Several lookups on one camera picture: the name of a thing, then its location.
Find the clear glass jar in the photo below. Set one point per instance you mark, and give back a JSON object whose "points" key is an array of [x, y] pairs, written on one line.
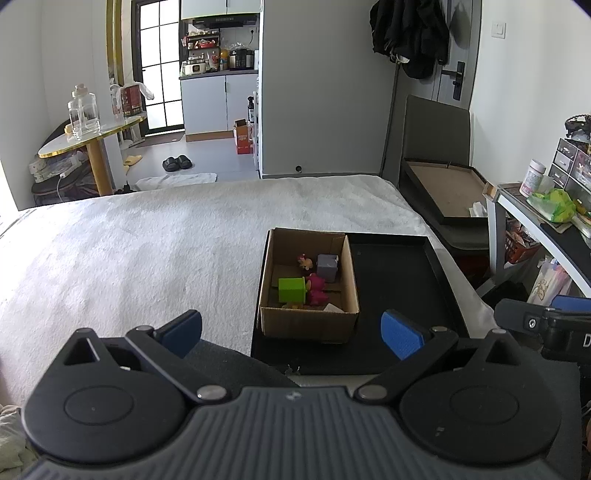
{"points": [[84, 113]]}

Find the pink toy figure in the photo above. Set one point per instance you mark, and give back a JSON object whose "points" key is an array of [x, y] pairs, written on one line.
{"points": [[316, 290]]}

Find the white bottle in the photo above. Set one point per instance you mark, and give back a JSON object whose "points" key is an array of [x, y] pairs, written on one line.
{"points": [[532, 177]]}

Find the green cube with figure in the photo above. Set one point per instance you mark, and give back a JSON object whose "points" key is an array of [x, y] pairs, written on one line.
{"points": [[292, 290]]}

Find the black slippers pair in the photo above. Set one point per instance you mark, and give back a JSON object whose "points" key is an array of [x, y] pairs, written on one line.
{"points": [[177, 164]]}

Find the black bag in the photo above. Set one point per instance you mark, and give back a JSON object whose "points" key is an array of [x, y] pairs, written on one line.
{"points": [[60, 189]]}

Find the white kitchen cabinet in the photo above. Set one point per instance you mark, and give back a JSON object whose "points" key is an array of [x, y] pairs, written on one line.
{"points": [[217, 101]]}

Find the black framed brown board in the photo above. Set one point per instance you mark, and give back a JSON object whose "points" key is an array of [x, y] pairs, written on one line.
{"points": [[448, 189]]}

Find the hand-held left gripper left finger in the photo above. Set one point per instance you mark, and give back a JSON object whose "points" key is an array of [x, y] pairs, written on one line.
{"points": [[182, 330]]}

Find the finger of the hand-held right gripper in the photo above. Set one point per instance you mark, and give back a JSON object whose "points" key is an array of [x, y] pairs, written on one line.
{"points": [[519, 318]]}

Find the yellow slippers pair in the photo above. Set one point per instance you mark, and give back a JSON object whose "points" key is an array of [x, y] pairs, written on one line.
{"points": [[133, 162]]}

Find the black jacket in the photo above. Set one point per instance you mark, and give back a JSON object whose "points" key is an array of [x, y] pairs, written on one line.
{"points": [[408, 37]]}

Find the white light switch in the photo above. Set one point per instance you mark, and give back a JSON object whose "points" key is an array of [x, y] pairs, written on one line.
{"points": [[499, 29]]}

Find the red canister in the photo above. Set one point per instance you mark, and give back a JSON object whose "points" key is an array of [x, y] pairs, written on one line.
{"points": [[131, 100]]}

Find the crumpled white cloth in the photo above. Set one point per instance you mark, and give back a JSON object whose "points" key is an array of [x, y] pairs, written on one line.
{"points": [[14, 438]]}

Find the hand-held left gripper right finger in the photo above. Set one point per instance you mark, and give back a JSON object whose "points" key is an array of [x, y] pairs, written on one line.
{"points": [[401, 334]]}

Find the red carton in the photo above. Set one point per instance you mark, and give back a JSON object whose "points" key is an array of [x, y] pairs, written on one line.
{"points": [[242, 138]]}

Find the white tissue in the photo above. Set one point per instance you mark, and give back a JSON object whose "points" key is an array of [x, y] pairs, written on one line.
{"points": [[478, 211]]}

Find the printed paper bag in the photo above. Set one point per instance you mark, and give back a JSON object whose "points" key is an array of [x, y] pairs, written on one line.
{"points": [[549, 281]]}

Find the black tray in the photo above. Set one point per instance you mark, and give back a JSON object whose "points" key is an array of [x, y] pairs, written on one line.
{"points": [[397, 277]]}

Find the white power strip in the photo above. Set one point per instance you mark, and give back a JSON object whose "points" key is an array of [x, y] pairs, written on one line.
{"points": [[51, 166]]}

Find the grey drawer organizer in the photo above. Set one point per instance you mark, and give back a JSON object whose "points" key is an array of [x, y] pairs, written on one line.
{"points": [[572, 166]]}

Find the white desk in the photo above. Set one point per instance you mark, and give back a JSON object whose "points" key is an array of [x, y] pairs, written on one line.
{"points": [[563, 240]]}

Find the black door lock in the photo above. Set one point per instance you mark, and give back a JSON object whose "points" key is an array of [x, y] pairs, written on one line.
{"points": [[458, 81]]}

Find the purple cube with mouse figure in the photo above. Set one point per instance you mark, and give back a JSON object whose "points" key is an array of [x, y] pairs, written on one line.
{"points": [[328, 267]]}

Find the round gold-edged table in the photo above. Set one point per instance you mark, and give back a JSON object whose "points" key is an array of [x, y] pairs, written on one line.
{"points": [[87, 138]]}

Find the brown cardboard box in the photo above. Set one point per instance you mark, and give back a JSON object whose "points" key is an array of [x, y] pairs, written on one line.
{"points": [[309, 318]]}

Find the green plastic bag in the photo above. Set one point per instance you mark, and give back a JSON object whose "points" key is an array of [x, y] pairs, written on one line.
{"points": [[554, 205]]}

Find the orange basket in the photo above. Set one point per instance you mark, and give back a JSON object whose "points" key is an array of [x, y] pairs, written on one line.
{"points": [[519, 247]]}

